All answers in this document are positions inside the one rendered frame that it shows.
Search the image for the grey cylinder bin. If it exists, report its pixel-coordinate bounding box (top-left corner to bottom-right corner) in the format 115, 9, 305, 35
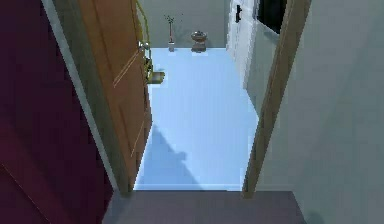
148, 71, 166, 85

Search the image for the brown round stool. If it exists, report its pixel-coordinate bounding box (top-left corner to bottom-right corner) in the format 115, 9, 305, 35
190, 31, 208, 54

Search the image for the thin house plant in vase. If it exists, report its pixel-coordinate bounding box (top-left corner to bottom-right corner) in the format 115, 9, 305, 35
163, 14, 178, 53

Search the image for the brown wooden room door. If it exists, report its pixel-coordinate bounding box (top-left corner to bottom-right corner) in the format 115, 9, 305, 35
77, 0, 154, 188

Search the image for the dark window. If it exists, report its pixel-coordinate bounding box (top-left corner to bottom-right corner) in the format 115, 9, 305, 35
256, 0, 288, 35

